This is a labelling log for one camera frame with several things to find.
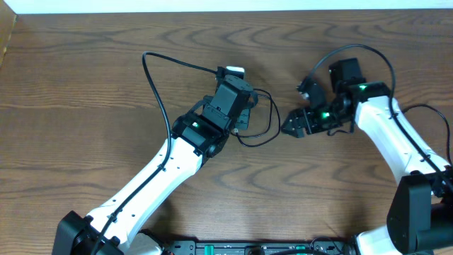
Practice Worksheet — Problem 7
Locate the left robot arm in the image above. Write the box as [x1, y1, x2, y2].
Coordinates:
[52, 73, 254, 254]

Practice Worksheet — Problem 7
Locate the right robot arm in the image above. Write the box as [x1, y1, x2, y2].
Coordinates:
[281, 58, 452, 254]

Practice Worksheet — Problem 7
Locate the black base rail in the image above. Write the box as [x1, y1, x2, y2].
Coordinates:
[141, 230, 363, 255]

